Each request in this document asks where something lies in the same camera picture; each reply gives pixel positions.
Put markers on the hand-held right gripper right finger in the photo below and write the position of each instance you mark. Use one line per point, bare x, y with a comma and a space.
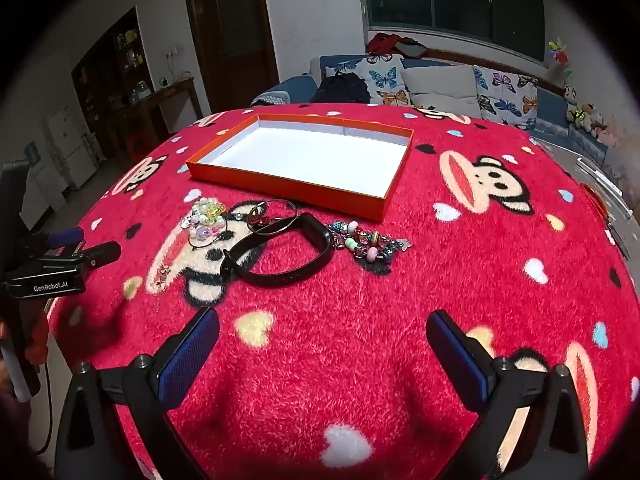
457, 355

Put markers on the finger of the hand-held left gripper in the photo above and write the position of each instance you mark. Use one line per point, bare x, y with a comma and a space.
100, 254
67, 236

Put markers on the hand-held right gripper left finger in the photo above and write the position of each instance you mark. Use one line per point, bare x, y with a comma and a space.
187, 355

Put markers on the black silicone wristband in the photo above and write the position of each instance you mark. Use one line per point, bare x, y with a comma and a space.
327, 247

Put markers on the silver hoop earring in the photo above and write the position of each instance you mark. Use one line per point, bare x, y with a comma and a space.
287, 203
295, 223

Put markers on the orange shallow box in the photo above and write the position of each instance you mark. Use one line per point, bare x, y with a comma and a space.
310, 155

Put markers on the white refrigerator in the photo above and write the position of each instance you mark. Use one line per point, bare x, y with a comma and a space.
65, 145

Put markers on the red printed blanket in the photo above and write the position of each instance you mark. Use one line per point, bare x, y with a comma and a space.
350, 310

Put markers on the dark shelf cabinet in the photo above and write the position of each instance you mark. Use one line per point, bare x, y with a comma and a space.
100, 85

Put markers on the pale jar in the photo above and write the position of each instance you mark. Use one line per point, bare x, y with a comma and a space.
142, 91

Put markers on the wooden side table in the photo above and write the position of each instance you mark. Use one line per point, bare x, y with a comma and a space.
170, 92

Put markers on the grey folded throw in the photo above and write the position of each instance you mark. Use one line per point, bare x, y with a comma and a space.
272, 98

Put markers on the white butterfly cushion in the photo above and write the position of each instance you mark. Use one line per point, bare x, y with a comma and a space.
505, 100
385, 80

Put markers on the beige cushion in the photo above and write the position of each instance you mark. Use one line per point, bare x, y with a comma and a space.
440, 90

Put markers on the dark wooden door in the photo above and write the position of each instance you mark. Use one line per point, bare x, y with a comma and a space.
235, 25

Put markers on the blue sofa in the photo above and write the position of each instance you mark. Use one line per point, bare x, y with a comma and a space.
550, 105

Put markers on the pile of plush toys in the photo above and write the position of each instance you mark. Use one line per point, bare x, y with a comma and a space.
587, 120

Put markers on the panda plush toy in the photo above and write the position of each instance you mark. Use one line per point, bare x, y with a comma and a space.
571, 95

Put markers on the black backpack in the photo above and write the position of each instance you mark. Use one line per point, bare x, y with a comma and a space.
340, 90

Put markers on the red clothes pile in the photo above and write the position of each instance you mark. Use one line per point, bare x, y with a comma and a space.
387, 42

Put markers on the colourful toy flower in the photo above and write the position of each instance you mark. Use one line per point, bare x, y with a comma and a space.
559, 50

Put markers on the dark window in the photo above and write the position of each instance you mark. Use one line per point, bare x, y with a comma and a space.
460, 0

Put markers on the white wall socket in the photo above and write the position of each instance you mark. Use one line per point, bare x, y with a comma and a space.
173, 52

